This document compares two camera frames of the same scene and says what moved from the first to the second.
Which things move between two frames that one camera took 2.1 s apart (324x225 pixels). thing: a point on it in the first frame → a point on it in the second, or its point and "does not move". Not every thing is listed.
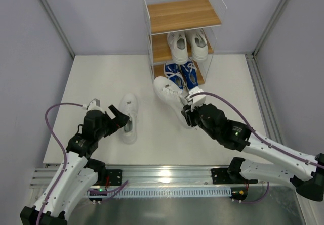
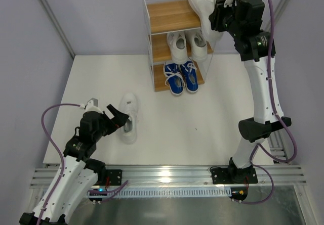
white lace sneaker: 177,43 does not move
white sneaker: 128,105 does not move
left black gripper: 114,119 does not move
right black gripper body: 189,116 → 215,15
